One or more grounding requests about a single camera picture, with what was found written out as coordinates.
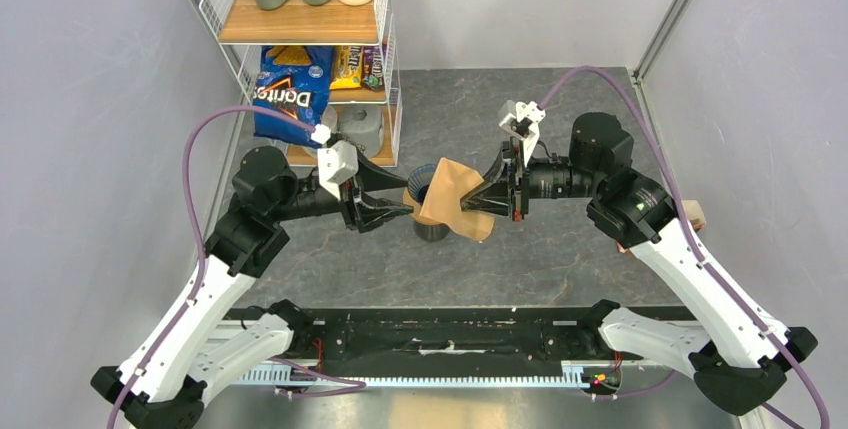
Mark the glass coffee carafe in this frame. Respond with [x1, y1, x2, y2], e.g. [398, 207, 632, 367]
[413, 220, 451, 243]

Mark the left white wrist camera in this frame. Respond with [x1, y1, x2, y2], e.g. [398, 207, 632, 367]
[310, 124, 359, 200]

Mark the dark brown candy bag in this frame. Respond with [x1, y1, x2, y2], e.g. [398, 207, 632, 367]
[361, 46, 385, 92]

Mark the purple cable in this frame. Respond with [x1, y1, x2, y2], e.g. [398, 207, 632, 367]
[105, 105, 367, 429]
[537, 66, 831, 429]

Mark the brown paper coffee filter pack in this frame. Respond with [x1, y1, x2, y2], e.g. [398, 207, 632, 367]
[612, 198, 706, 253]

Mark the brown paper coffee filter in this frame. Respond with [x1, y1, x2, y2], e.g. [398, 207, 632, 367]
[420, 158, 495, 242]

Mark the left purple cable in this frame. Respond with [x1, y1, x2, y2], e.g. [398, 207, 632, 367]
[105, 105, 367, 429]

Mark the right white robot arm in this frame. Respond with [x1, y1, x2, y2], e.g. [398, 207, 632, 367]
[461, 112, 818, 416]

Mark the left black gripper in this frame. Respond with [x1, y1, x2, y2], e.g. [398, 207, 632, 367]
[270, 144, 414, 233]

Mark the grey toilet paper roll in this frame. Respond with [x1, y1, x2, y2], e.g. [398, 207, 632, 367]
[338, 105, 384, 157]

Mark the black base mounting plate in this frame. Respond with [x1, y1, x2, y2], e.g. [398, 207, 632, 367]
[279, 307, 664, 379]

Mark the yellow M&M candy bag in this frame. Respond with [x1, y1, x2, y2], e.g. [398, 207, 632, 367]
[330, 45, 363, 91]

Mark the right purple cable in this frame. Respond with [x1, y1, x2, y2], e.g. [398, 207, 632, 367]
[537, 66, 831, 429]

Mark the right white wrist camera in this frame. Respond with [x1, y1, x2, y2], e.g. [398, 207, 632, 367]
[498, 100, 546, 166]

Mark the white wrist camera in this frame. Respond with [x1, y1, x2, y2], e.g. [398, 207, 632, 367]
[498, 100, 546, 166]
[310, 124, 359, 200]

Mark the white toilet paper roll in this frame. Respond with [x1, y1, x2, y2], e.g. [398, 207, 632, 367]
[302, 105, 339, 159]

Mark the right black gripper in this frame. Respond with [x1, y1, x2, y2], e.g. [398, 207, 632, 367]
[458, 135, 602, 221]

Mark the white slotted cable duct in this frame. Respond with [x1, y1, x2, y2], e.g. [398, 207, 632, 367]
[234, 362, 617, 390]

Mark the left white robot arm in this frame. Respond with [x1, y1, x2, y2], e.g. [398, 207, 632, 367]
[91, 141, 411, 428]

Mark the blue Doritos chip bag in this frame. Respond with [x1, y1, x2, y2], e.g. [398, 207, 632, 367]
[252, 45, 334, 126]

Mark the white wire shelf rack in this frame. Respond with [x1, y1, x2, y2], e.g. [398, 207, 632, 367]
[198, 0, 403, 167]

